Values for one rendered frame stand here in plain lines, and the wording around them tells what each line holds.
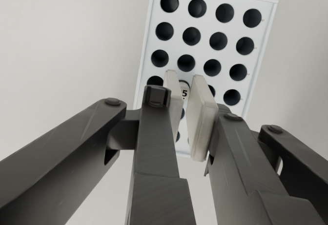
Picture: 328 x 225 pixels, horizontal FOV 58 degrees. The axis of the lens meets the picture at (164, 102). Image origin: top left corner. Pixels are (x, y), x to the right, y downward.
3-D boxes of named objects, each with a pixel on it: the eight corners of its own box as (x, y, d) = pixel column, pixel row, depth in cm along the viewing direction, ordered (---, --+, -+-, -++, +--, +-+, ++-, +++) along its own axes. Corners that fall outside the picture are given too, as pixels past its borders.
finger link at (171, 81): (172, 158, 14) (157, 155, 14) (169, 111, 21) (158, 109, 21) (184, 100, 14) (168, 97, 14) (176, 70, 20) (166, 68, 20)
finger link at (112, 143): (160, 159, 13) (90, 148, 12) (160, 117, 17) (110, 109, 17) (167, 127, 12) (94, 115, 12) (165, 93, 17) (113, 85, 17)
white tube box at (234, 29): (224, 144, 27) (233, 165, 23) (132, 129, 26) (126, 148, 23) (261, 1, 23) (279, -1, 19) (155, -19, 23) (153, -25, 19)
